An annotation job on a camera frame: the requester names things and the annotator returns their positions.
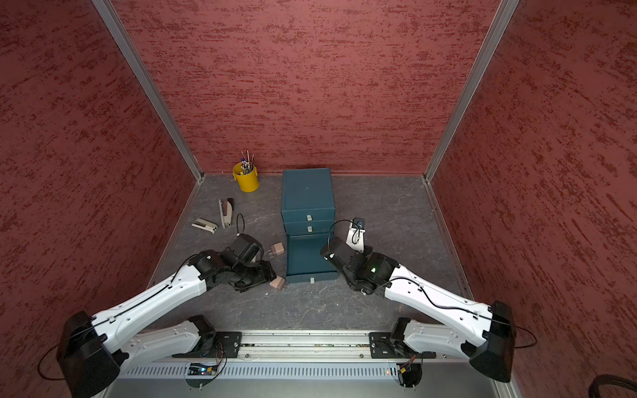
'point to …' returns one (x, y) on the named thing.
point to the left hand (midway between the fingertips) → (267, 285)
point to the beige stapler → (226, 209)
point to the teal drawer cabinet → (308, 210)
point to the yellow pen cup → (248, 182)
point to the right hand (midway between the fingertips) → (345, 251)
